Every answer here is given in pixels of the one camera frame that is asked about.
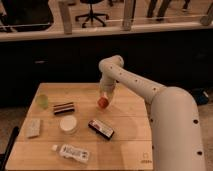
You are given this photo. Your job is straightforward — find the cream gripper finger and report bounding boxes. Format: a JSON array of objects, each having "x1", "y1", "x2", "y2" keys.
[{"x1": 101, "y1": 92, "x2": 114, "y2": 103}]

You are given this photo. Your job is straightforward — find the black red snack box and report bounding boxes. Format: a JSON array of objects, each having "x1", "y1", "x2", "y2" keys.
[{"x1": 88, "y1": 119, "x2": 114, "y2": 140}]

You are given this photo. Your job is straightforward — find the black office chair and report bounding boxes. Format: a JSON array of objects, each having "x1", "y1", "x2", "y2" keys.
[{"x1": 75, "y1": 0, "x2": 109, "y2": 28}]

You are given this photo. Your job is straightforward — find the orange-red apple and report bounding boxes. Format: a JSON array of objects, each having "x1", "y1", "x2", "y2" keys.
[{"x1": 98, "y1": 97, "x2": 109, "y2": 109}]

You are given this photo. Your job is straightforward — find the green plastic cup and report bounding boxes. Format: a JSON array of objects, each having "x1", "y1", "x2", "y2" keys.
[{"x1": 36, "y1": 94, "x2": 48, "y2": 109}]

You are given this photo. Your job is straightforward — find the striped dark box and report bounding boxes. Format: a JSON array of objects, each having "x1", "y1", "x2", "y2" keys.
[{"x1": 53, "y1": 102, "x2": 75, "y2": 115}]

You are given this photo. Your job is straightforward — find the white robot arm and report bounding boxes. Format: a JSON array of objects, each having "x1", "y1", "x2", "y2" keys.
[{"x1": 99, "y1": 55, "x2": 206, "y2": 171}]

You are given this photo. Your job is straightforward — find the white sponge block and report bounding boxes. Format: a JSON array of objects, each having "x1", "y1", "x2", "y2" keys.
[{"x1": 26, "y1": 118, "x2": 41, "y2": 138}]

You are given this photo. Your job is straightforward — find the wooden table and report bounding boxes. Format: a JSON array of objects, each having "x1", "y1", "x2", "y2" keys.
[{"x1": 6, "y1": 83, "x2": 153, "y2": 171}]

